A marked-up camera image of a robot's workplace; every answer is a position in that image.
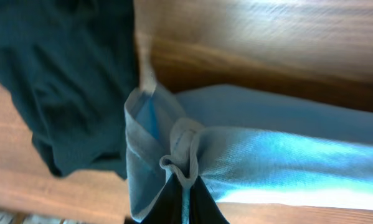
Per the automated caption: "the light blue t-shirt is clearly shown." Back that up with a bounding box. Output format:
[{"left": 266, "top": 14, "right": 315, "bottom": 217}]
[{"left": 125, "top": 85, "right": 373, "bottom": 221}]

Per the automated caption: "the black garment on left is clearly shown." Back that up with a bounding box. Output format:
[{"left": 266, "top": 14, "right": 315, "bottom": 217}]
[{"left": 0, "top": 0, "right": 139, "bottom": 179}]

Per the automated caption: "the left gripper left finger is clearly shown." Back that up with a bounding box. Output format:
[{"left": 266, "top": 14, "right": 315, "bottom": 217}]
[{"left": 141, "top": 174, "right": 183, "bottom": 224}]

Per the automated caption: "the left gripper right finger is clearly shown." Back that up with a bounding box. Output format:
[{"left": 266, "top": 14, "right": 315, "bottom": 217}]
[{"left": 189, "top": 176, "right": 229, "bottom": 224}]

